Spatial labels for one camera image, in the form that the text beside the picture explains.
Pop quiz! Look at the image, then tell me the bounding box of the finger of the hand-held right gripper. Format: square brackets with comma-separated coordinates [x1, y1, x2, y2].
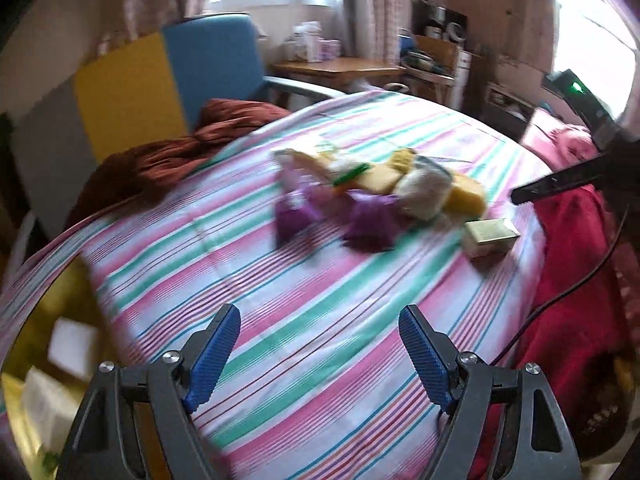
[510, 152, 608, 206]

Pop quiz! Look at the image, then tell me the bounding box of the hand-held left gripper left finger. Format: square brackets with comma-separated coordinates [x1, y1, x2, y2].
[55, 304, 242, 480]

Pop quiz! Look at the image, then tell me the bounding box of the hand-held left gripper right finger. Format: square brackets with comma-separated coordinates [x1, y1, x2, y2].
[398, 305, 583, 480]

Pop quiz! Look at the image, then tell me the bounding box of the small gold box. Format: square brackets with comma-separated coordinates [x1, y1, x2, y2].
[460, 217, 521, 261]

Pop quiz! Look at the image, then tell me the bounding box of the yellow sponge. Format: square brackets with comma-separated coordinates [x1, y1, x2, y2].
[442, 170, 488, 218]

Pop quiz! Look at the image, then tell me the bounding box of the grey blue sock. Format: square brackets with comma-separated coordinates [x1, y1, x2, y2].
[390, 149, 453, 221]

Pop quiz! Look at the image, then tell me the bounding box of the purple pouch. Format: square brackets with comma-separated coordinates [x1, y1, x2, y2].
[274, 187, 326, 251]
[342, 190, 401, 253]

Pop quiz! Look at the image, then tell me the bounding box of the gold tin box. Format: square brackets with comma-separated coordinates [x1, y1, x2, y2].
[0, 255, 166, 480]

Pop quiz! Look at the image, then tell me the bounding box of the pale yellow packet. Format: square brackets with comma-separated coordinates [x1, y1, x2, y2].
[345, 162, 403, 196]

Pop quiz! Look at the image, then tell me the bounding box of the pink cloth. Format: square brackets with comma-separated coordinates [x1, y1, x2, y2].
[520, 110, 606, 181]

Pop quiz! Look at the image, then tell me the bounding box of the striped bed sheet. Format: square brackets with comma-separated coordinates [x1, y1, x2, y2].
[0, 89, 551, 480]

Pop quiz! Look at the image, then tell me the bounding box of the white flat box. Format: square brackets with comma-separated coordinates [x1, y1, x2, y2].
[47, 317, 98, 381]
[20, 367, 81, 441]

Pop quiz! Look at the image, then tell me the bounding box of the red cloth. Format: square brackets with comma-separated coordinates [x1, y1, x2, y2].
[470, 180, 640, 480]

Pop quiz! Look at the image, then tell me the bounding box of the cluttered wooden shelf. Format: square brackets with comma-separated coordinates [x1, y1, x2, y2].
[397, 0, 488, 106]

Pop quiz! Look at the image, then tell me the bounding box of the brown blanket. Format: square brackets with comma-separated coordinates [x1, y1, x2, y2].
[65, 99, 291, 218]

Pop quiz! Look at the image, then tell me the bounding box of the wooden table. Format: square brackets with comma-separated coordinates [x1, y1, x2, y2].
[270, 57, 408, 93]

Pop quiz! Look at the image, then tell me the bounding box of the grey yellow blue chair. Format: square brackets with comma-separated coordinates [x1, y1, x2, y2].
[10, 14, 346, 241]

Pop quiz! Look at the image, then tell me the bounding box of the black cable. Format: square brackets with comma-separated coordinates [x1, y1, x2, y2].
[492, 205, 631, 368]

